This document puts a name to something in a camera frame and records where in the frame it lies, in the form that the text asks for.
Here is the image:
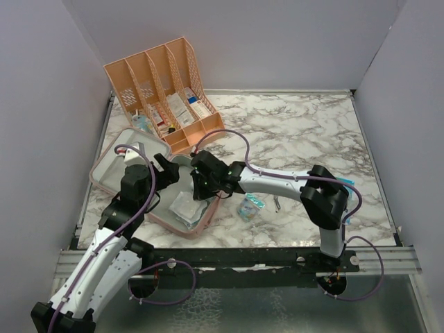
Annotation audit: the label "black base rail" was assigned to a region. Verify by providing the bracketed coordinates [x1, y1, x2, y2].
[128, 240, 359, 292]

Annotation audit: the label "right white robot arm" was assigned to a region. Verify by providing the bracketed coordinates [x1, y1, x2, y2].
[191, 150, 349, 271]

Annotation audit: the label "blue patterned pouch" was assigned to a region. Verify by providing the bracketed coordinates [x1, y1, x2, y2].
[132, 115, 157, 135]

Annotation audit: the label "blue white medicine box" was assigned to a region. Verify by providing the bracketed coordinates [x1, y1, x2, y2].
[184, 87, 211, 119]

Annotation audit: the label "orange plastic file organizer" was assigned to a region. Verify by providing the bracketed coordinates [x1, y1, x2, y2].
[104, 37, 224, 153]

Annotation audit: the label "black handled scissors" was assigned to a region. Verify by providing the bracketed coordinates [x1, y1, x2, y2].
[273, 196, 281, 212]

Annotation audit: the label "red white medicine box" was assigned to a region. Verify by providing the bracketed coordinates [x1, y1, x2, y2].
[148, 103, 169, 127]

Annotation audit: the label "white gauze pack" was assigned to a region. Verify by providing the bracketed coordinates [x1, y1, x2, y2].
[169, 191, 207, 224]

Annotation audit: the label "clear bandage bag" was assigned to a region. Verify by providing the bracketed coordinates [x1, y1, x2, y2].
[237, 200, 260, 222]

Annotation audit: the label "blue tissue pack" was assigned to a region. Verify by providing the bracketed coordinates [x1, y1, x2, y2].
[334, 176, 357, 226]

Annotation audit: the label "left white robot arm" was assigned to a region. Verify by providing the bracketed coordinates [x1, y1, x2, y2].
[31, 153, 180, 332]

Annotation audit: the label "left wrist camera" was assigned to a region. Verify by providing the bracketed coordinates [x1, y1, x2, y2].
[118, 142, 147, 167]

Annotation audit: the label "alcohol wipes bag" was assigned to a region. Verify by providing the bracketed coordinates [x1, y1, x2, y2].
[181, 219, 200, 230]

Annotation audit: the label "pink medicine kit case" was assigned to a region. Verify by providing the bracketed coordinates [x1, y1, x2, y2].
[89, 127, 220, 239]

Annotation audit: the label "teal bandage packet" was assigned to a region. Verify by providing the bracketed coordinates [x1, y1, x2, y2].
[245, 194, 265, 209]

